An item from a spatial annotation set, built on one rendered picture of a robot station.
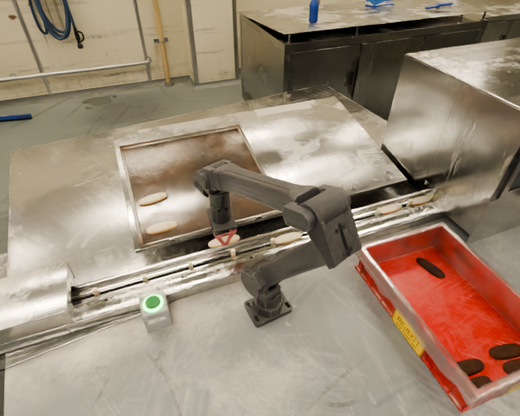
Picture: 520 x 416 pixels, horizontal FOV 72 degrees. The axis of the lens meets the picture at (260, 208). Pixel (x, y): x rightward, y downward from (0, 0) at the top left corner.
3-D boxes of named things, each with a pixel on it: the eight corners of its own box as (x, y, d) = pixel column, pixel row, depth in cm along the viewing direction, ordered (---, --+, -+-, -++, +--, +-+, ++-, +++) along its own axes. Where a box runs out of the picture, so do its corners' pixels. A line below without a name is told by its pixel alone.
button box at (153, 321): (148, 341, 101) (139, 319, 93) (144, 318, 106) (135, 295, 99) (177, 331, 103) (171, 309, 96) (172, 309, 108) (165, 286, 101)
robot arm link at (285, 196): (311, 239, 62) (352, 213, 68) (306, 210, 60) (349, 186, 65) (197, 189, 95) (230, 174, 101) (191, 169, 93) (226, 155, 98)
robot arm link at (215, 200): (215, 195, 94) (233, 186, 97) (201, 182, 98) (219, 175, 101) (217, 215, 99) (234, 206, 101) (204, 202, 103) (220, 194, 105)
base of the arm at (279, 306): (256, 328, 100) (293, 311, 104) (256, 312, 95) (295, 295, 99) (243, 304, 106) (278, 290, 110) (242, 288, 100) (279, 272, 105)
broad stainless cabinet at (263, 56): (279, 160, 312) (284, 34, 245) (239, 110, 386) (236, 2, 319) (452, 122, 365) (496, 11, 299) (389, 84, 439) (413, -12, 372)
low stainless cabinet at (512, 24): (443, 96, 415) (470, 20, 362) (397, 71, 474) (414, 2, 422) (525, 80, 451) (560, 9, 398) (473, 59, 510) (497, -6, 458)
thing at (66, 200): (98, 462, 145) (4, 368, 91) (69, 265, 223) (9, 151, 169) (423, 293, 208) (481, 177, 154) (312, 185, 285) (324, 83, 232)
